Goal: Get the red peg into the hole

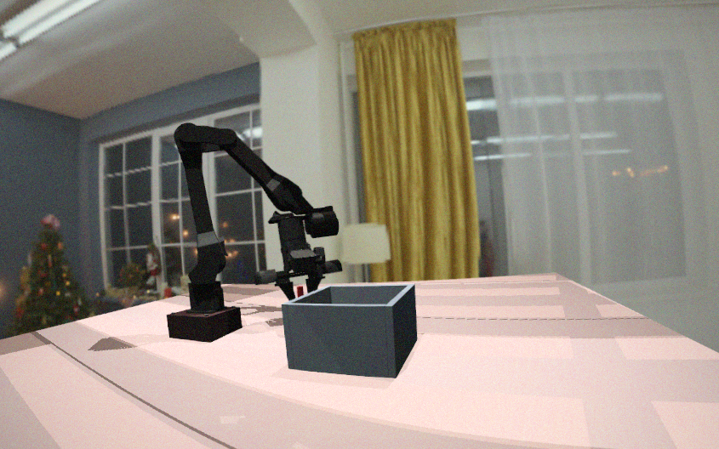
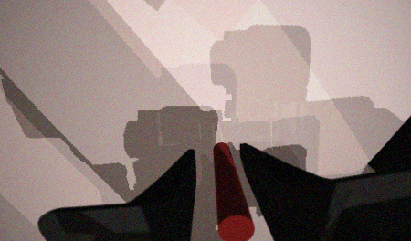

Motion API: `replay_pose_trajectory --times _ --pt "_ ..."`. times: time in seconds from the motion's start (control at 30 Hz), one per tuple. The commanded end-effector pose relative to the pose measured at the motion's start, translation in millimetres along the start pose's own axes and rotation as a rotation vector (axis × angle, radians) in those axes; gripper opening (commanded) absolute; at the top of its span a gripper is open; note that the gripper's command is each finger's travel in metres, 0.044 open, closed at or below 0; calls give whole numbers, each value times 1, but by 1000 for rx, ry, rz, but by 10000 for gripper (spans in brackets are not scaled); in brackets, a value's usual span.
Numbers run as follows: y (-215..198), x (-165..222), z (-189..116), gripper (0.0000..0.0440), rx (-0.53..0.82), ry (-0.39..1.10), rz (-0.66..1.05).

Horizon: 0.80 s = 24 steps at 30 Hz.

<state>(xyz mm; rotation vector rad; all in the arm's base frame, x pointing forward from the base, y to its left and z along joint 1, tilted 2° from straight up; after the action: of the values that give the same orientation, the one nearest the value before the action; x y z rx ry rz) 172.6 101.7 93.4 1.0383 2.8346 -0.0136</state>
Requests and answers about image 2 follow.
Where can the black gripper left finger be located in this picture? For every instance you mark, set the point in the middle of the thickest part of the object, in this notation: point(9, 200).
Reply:
point(162, 212)

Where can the dark red cylinder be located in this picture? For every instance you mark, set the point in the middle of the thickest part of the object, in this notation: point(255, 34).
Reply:
point(233, 215)

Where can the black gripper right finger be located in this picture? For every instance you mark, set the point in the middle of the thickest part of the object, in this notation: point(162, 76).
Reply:
point(301, 206)

